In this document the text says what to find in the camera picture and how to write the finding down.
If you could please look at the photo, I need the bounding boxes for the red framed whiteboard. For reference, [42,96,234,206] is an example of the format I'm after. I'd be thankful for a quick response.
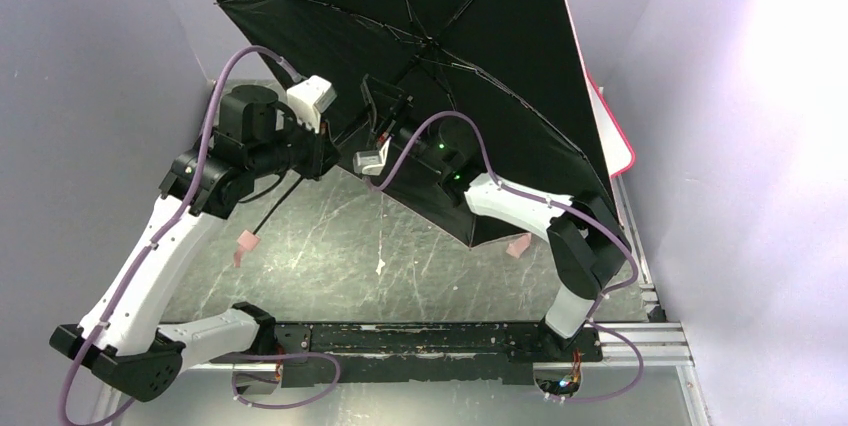
[586,72,636,178]

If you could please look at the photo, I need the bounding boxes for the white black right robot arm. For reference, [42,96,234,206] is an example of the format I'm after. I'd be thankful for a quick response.
[353,75,631,340]

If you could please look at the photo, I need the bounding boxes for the pink and black folding umbrella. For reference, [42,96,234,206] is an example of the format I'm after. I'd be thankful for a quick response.
[211,0,617,270]

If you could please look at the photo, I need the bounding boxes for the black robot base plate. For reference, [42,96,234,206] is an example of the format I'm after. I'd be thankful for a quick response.
[273,321,603,388]

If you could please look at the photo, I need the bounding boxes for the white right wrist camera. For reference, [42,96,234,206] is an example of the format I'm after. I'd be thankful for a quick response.
[353,136,392,176]

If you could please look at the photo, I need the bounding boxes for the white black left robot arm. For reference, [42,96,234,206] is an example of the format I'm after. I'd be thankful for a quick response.
[50,77,339,402]

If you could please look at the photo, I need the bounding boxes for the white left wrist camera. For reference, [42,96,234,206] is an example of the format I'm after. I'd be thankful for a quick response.
[286,75,337,131]

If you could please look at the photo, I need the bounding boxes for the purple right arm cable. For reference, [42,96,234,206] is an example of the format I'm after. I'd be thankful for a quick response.
[370,110,646,405]

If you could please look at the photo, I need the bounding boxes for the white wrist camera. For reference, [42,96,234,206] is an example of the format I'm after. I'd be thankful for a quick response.
[353,136,392,176]
[286,75,337,131]

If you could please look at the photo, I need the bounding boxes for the aluminium frame rail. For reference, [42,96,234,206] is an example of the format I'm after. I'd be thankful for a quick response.
[89,174,713,426]

